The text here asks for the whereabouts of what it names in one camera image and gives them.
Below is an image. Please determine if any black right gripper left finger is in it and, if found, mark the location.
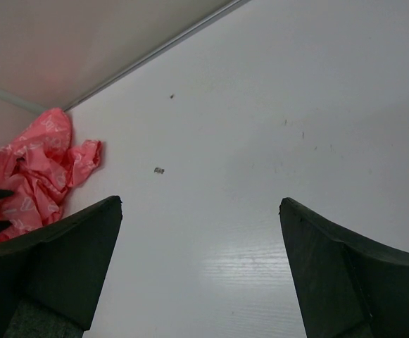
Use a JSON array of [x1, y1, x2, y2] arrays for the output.
[[0, 196, 122, 337]]

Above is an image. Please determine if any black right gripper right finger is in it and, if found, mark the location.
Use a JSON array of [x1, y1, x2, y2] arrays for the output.
[[279, 198, 409, 337]]

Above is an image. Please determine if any pink jacket with white lining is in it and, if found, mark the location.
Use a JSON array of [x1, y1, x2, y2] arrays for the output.
[[0, 108, 101, 242]]

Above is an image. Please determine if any aluminium frame rail back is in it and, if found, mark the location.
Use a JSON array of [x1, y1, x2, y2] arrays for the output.
[[0, 1, 241, 114]]

